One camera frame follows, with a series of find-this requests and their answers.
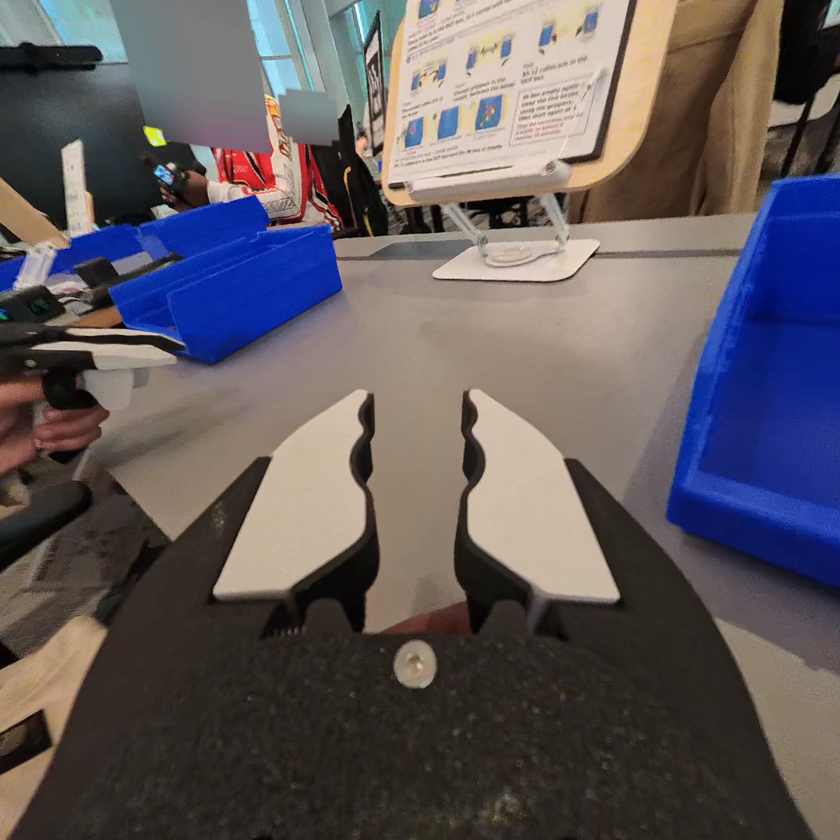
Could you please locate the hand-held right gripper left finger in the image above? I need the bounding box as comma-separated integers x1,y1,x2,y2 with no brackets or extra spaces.
212,390,382,634

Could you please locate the large black monitor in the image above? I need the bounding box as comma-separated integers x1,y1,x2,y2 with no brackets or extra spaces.
0,42,198,225

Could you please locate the printed instruction sheet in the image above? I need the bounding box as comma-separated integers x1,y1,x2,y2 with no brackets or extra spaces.
387,0,639,189

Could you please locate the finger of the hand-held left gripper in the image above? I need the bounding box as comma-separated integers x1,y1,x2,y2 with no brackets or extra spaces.
39,327,189,353
80,341,179,412

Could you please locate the tan fabric cover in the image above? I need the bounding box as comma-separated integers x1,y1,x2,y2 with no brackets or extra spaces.
570,0,786,225

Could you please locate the white printed strip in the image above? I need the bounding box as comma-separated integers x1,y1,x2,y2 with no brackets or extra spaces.
61,139,97,235

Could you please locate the person's left hand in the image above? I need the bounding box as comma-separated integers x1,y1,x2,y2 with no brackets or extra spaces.
0,377,110,475

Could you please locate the blue plastic bin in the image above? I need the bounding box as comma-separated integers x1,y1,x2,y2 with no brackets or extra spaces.
666,175,840,589
108,224,344,365
0,195,271,291

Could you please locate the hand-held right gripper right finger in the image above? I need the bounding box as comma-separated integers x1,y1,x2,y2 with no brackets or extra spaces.
454,388,622,634

